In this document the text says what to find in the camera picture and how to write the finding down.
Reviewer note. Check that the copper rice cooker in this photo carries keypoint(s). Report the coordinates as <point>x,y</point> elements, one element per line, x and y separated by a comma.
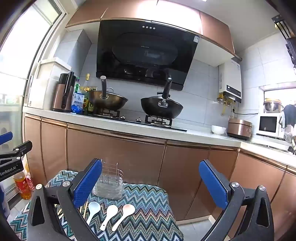
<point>239,129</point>

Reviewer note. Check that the steel pot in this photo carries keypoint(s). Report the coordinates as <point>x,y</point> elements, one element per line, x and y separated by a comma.
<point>272,106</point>

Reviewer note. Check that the white water heater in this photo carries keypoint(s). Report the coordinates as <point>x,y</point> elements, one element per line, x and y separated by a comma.
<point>231,78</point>

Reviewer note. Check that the black gas stove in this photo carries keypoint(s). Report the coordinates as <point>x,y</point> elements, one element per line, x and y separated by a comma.
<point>138,122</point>

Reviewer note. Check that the white box casing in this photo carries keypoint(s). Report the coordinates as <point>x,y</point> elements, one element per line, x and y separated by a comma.
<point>46,88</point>

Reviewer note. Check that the yellow cap bottle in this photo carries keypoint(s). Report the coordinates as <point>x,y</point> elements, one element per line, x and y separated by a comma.
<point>87,77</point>

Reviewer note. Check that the green cap bottle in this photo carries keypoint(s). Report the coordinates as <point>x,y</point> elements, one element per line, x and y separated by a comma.
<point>77,84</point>

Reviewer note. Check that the white microwave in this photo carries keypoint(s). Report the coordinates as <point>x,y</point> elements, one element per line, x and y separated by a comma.
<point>267,125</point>

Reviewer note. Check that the copper cabinets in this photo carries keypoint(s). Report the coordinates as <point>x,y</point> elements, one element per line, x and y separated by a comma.
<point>215,27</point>
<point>138,157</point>

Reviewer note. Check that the white bowl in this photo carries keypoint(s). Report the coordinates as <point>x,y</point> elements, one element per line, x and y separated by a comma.
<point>218,130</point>

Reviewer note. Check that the copper lower cabinets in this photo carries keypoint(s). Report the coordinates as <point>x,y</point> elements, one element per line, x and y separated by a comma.
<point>138,157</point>

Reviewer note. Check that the bronze wok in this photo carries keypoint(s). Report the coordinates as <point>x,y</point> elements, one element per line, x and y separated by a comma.
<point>111,102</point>

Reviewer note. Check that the copper and black kettle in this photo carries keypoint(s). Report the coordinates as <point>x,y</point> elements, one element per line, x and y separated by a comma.
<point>61,97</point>

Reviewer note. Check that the black wok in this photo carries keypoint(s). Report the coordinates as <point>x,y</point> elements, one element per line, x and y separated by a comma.
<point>161,109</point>

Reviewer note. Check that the zigzag patterned cloth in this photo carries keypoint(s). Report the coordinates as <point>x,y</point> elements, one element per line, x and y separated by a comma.
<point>143,208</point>

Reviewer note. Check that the black wall rack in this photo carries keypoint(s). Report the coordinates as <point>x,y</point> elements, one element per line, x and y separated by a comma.
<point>281,25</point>

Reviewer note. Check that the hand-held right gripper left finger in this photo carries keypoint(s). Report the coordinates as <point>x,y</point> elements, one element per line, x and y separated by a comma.
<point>89,183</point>

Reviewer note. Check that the white ceramic spoon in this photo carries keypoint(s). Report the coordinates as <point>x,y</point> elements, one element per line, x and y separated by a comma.
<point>112,210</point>
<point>94,206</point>
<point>128,209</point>

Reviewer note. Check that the copper upper cabinets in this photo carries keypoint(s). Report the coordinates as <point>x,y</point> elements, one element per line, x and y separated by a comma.
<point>215,27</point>

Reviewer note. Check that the dark bottle with yellow label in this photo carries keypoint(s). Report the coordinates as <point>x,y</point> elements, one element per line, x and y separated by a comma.
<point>89,106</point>

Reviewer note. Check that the brass pipe valves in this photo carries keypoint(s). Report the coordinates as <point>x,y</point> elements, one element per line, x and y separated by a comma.
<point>223,99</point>

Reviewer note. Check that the black range hood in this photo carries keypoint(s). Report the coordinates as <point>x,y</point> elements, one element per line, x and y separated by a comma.
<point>148,53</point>

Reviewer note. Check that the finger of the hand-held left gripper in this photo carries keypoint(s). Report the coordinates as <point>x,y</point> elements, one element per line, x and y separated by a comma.
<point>5,138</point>
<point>18,150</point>

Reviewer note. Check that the blue and white salt bag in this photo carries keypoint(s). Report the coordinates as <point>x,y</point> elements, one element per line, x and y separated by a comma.
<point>77,104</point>

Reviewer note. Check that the glass balcony door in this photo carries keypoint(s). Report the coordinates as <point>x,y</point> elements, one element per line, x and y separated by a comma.
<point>23,46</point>

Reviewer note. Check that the dark hanging garment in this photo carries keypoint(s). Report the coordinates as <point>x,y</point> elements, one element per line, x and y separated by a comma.
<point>289,115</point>

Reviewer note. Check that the orange drink bottle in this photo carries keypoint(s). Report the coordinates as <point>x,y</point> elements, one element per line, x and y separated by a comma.
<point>22,186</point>

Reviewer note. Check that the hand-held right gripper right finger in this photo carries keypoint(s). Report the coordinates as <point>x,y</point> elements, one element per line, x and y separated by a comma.
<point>212,183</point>

